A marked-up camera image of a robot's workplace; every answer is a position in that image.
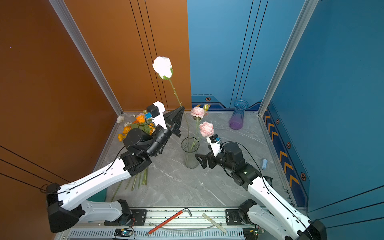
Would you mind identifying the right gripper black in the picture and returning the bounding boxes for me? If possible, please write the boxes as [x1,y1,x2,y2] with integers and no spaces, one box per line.
[195,144,236,173]

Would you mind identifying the clear glass vase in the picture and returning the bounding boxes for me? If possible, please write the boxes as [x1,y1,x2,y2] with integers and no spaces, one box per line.
[181,137,200,169]

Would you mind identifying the pink carnation flower stem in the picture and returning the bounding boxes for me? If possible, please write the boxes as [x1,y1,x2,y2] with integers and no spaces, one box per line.
[188,104,214,151]

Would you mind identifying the white rose bud stem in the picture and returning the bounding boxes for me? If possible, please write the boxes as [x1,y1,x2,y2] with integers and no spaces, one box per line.
[152,56,190,142]

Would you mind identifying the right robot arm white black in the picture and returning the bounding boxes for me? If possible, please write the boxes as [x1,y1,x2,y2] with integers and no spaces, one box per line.
[195,142,328,240]

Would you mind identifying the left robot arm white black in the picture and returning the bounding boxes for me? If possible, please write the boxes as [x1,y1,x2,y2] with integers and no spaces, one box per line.
[46,102,185,233]

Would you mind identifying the blue purple glass vase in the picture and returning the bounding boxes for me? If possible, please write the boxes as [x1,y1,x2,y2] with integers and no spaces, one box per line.
[229,100,249,130]

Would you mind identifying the yellow orange poppy stem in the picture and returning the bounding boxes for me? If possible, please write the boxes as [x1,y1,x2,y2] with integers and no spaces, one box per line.
[118,126,132,142]

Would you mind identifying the white small daisy flower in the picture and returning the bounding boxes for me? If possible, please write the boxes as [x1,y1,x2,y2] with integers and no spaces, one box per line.
[117,115,125,124]

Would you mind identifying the cream flat stick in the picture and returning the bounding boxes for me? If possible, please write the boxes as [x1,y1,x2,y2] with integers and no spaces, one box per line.
[202,213,227,233]

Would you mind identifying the small light blue cylinder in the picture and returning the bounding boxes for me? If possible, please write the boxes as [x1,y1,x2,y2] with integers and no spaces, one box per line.
[261,159,268,170]

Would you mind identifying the right circuit board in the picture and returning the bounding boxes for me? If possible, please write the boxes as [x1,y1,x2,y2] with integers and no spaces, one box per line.
[243,228,264,240]

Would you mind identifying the circuit board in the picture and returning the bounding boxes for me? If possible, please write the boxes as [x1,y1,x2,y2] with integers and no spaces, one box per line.
[243,228,264,240]
[114,228,135,240]

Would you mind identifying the teal green object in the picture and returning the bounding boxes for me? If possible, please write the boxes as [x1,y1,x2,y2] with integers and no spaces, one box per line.
[87,189,107,202]

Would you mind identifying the left circuit board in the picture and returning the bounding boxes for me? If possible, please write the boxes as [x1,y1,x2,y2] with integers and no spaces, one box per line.
[114,228,135,240]

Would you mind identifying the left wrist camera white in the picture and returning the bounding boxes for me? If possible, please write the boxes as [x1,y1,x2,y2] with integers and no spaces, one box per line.
[145,101,167,129]

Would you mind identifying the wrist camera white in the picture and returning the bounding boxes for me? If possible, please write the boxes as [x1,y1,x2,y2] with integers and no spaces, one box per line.
[145,101,167,129]
[207,134,223,157]

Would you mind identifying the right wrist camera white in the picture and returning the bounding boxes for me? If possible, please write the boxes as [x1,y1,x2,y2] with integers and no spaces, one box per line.
[207,134,223,157]

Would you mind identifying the red handled tool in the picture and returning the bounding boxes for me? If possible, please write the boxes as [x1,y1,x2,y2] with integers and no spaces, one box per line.
[146,208,193,236]

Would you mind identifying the aluminium rail base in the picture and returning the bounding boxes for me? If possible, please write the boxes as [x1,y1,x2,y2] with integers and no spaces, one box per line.
[55,207,278,240]

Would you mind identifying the aluminium corner post right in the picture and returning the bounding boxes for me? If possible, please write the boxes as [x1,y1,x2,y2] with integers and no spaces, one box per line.
[258,0,319,117]

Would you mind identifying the aluminium corner post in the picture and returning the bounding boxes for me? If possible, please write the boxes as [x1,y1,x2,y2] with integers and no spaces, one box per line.
[49,0,123,116]
[258,0,319,117]

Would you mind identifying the aluminium corner post left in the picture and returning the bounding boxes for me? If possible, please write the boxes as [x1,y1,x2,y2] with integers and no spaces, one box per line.
[49,0,123,116]

